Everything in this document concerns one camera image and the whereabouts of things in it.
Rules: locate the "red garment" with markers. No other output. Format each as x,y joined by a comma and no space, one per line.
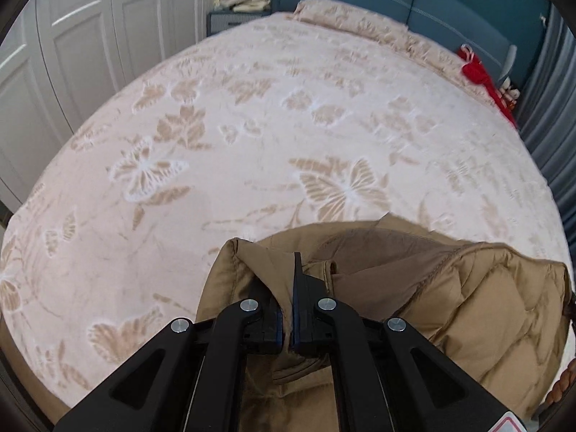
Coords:
479,69

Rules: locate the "white panelled wardrobe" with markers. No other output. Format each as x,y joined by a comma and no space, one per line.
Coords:
90,31

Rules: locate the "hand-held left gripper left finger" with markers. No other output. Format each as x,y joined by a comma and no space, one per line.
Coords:
270,329

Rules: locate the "grey nightstand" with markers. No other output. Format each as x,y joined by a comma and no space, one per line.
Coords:
234,20

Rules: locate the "small doll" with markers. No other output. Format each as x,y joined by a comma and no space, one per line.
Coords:
508,92

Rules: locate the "bed with butterfly blanket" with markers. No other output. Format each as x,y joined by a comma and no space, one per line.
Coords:
225,157

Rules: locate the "floral pillow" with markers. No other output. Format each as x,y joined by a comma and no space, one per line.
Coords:
432,51
342,15

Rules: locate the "grey blue curtain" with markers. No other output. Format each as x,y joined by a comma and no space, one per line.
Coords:
549,121

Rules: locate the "tan quilted jacket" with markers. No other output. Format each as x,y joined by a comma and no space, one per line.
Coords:
495,315

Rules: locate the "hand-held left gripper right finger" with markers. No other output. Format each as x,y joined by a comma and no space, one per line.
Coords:
302,319

